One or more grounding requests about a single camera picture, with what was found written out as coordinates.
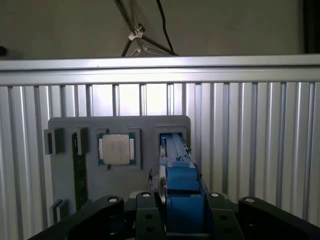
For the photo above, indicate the silver CPU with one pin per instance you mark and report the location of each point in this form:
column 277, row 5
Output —
column 116, row 150

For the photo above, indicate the green RAM stick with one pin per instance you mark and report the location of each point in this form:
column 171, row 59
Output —
column 80, row 175

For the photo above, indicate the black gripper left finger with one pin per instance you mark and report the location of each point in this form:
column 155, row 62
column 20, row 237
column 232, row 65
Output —
column 147, row 215

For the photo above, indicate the hard disk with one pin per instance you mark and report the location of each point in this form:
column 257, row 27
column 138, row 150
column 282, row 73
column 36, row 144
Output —
column 183, row 180

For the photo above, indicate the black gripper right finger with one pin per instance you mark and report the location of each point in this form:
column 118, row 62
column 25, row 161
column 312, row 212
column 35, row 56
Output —
column 221, row 217

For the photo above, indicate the black tripod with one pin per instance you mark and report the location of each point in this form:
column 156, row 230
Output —
column 136, row 35

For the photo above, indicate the grey parts rack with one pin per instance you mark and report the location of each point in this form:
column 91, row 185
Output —
column 115, row 182

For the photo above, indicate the black stand pole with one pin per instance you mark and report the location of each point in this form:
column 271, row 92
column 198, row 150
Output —
column 312, row 25

